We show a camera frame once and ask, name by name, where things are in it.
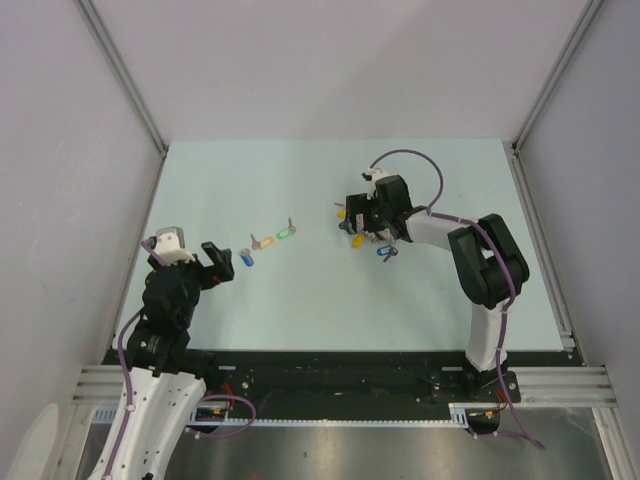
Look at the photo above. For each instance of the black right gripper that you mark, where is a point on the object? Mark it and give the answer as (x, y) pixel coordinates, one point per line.
(361, 204)

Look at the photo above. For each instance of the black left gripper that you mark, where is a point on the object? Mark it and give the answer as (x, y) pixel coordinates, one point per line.
(221, 259)

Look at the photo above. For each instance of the blue tag key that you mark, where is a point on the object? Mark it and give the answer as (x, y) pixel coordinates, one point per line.
(246, 257)
(387, 252)

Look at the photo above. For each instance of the yellow tag key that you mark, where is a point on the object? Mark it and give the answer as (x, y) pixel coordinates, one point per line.
(357, 241)
(342, 213)

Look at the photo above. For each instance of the metal disc keyring organizer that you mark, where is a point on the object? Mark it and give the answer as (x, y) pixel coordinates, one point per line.
(379, 237)

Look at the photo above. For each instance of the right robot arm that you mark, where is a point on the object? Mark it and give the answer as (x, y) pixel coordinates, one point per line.
(489, 264)

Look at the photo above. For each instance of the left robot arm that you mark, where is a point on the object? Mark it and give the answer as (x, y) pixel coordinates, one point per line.
(163, 379)

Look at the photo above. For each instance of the blue tag key on table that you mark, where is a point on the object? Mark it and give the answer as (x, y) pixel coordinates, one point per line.
(246, 257)

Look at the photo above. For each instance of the orange tag key on table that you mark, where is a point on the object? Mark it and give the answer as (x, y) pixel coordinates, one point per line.
(261, 244)

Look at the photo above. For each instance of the green tag key on table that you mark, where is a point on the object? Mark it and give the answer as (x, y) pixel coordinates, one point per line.
(287, 232)

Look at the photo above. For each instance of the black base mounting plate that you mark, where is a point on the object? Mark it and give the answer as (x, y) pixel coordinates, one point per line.
(359, 385)

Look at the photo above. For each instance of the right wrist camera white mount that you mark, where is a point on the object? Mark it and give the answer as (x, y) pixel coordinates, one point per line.
(372, 175)

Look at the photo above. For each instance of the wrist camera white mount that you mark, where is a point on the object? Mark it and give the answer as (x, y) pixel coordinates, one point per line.
(372, 175)
(167, 246)

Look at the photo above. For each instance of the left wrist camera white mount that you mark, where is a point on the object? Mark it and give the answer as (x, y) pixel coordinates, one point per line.
(167, 246)

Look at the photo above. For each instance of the left aluminium frame post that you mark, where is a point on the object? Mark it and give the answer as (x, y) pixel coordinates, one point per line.
(114, 60)

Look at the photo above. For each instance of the aluminium frame post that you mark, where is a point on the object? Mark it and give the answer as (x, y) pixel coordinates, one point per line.
(114, 60)
(586, 20)

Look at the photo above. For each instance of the white slotted cable duct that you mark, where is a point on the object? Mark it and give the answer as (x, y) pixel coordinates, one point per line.
(455, 417)

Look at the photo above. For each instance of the right aluminium side rail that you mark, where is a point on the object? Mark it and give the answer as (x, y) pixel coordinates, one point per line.
(547, 267)

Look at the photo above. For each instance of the aluminium front rail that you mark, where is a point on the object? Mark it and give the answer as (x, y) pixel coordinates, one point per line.
(553, 387)

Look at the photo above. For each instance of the right aluminium frame post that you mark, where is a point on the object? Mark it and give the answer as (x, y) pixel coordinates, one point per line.
(586, 20)

